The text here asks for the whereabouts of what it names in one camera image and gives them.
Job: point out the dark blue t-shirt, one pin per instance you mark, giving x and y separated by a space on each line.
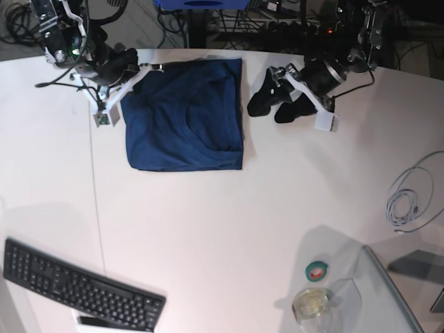
186 117

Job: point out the green and red tape roll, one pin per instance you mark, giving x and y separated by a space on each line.
316 271

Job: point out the clear glass bottle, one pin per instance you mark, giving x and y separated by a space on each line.
312 311

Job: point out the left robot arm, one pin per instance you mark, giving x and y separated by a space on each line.
329 56

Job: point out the black power strip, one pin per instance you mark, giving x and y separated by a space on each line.
313 27

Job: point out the black computer keyboard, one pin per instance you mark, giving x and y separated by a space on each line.
104 300

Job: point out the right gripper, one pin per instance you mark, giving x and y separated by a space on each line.
113 68

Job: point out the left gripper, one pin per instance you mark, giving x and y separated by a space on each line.
320 74

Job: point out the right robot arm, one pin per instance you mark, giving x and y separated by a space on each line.
74 41

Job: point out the blue box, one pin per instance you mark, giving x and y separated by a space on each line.
203 4

